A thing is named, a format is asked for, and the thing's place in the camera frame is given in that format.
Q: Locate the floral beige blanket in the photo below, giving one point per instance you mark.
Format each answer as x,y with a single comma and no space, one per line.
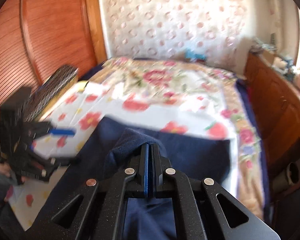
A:
166,81

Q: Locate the wooden louvered wardrobe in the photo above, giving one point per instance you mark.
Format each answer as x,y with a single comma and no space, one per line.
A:
38,36

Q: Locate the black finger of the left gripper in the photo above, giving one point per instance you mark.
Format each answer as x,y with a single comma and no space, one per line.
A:
57,162

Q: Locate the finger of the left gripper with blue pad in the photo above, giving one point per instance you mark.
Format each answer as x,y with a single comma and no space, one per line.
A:
59,131

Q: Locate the cardboard box on cabinet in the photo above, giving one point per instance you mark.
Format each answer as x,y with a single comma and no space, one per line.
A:
270,57

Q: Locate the wooden sideboard cabinet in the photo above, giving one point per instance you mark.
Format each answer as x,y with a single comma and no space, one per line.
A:
276,105

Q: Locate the white red-flower bed sheet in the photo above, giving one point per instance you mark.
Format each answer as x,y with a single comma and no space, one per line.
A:
201,113

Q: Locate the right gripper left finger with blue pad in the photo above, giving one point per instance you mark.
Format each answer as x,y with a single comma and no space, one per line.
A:
96,210

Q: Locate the left hand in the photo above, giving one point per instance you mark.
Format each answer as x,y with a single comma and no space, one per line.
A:
8,177

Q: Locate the navy blue printed t-shirt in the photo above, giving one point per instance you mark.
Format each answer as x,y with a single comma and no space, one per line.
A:
110,149

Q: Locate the blue box at headboard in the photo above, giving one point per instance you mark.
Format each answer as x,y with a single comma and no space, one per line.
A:
191,56

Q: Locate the dark patterned folded quilt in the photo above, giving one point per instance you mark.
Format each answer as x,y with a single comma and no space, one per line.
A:
45,96

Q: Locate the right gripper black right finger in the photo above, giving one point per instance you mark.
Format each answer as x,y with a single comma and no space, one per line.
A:
203,209

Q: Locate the sheer circle-pattern curtain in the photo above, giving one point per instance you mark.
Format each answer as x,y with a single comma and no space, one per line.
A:
167,29

